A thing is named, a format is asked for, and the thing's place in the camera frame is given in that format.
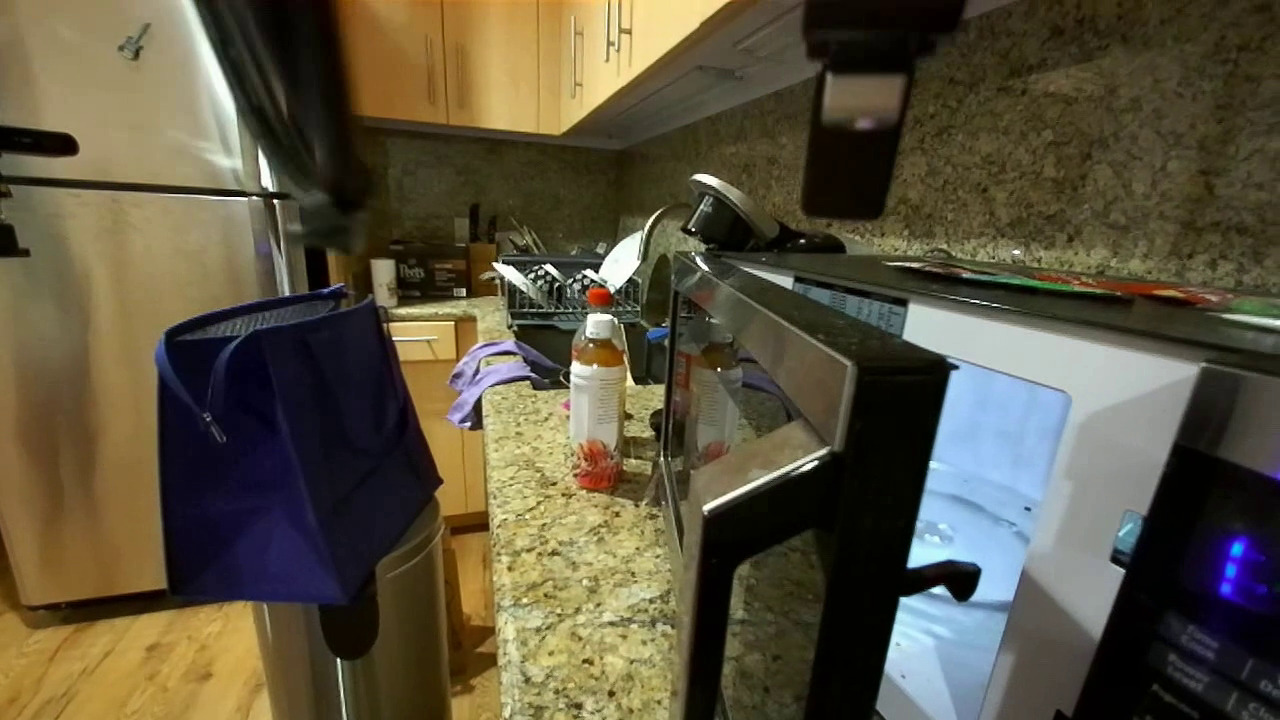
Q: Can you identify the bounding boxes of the wooden knife block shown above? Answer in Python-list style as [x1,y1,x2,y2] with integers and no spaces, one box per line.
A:
[464,196,503,299]

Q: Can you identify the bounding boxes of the wooden base cabinet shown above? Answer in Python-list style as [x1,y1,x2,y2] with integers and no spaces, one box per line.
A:
[384,308,495,531]

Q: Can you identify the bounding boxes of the flat pamphlet on microwave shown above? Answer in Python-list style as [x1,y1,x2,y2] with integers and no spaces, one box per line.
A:
[885,252,1241,312]

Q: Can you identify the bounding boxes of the dish rack with dishes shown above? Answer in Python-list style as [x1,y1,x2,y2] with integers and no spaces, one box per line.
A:
[487,248,673,387]

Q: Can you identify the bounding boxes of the stainless steel microwave body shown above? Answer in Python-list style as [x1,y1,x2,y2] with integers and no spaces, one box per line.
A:
[734,248,1280,720]

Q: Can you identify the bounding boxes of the white plate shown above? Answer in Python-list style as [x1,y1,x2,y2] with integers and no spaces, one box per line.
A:
[594,224,654,298]

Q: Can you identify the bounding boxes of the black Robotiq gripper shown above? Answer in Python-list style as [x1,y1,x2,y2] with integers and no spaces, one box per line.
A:
[800,0,973,224]

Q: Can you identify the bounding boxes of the stainless steel refrigerator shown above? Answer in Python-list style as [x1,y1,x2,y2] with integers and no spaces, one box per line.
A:
[0,0,337,612]

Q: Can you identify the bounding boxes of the stainless steel trash can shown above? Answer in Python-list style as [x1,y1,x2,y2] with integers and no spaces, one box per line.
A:
[252,498,458,720]

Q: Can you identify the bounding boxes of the white cup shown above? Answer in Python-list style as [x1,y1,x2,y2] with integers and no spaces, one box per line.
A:
[364,252,405,312]

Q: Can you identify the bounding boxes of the small dark countertop appliance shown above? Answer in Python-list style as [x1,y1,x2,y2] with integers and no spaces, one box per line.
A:
[397,246,471,305]

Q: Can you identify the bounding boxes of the purple cloth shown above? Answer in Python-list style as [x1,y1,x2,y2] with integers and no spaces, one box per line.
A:
[443,332,565,433]

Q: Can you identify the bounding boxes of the tea bottle with white label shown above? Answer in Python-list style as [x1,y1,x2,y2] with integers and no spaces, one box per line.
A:
[568,305,632,498]

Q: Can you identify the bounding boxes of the blue fabric bag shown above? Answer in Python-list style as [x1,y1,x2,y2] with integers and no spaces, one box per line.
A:
[150,286,447,612]

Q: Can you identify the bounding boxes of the wooden upper cabinets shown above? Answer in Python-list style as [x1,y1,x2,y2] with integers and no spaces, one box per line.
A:
[332,0,734,140]

